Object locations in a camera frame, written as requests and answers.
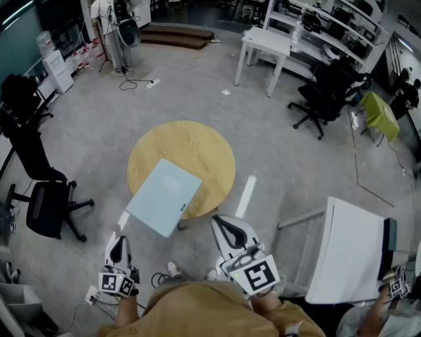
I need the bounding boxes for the brown wooden steps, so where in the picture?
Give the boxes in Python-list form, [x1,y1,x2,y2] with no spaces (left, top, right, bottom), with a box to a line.
[139,24,216,50]

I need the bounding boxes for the light blue square board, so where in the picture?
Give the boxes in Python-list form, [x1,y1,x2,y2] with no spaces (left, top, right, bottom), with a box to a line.
[124,157,203,239]

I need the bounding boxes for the green cloth covered table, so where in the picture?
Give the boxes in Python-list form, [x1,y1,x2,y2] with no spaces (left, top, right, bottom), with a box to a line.
[360,91,401,147]

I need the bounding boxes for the person's left white shoe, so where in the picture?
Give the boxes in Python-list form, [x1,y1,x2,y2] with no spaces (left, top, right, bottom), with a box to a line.
[166,260,182,279]

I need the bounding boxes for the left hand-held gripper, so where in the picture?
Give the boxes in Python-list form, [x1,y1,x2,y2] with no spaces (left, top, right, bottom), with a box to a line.
[97,236,141,299]

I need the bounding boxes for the wooden coat stand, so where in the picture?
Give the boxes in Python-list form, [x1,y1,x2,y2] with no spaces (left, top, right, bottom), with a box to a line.
[97,16,113,73]

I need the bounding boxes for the black office chair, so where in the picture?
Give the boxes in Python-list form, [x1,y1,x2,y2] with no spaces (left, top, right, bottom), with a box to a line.
[0,74,55,132]
[0,111,95,244]
[287,57,372,141]

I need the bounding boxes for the black coiled cable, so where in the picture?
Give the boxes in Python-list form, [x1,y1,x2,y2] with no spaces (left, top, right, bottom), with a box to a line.
[150,271,172,290]

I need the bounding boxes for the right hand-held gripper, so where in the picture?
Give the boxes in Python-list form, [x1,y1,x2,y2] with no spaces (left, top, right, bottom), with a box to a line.
[211,216,280,297]

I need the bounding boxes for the white shelving unit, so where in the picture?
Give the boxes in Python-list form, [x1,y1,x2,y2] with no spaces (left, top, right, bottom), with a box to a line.
[262,0,392,83]

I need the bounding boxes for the white water dispenser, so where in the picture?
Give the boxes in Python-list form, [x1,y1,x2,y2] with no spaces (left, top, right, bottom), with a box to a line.
[36,31,75,95]

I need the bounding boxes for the round wooden table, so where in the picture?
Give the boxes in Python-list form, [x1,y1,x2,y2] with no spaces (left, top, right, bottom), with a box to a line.
[127,120,237,231]

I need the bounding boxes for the person's right forearm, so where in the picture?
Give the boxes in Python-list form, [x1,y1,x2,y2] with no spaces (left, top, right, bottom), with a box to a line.
[248,289,284,317]

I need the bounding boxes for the person's left forearm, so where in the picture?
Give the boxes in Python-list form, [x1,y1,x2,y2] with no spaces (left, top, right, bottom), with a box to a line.
[114,294,145,330]

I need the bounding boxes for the white square table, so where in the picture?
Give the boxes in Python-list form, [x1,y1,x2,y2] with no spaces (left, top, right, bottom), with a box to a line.
[234,26,292,99]

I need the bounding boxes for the person's mustard shirt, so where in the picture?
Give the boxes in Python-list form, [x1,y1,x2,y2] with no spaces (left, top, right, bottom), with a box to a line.
[95,281,326,337]

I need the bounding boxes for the black floor cable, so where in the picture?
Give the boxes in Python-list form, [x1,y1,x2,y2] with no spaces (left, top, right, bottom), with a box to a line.
[118,70,155,92]

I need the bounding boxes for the cluster of clear water jugs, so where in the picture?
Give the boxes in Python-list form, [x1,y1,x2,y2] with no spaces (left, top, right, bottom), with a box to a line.
[72,38,103,70]

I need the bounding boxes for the white rectangular table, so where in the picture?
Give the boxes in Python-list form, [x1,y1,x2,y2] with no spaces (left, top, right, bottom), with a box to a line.
[278,196,385,305]

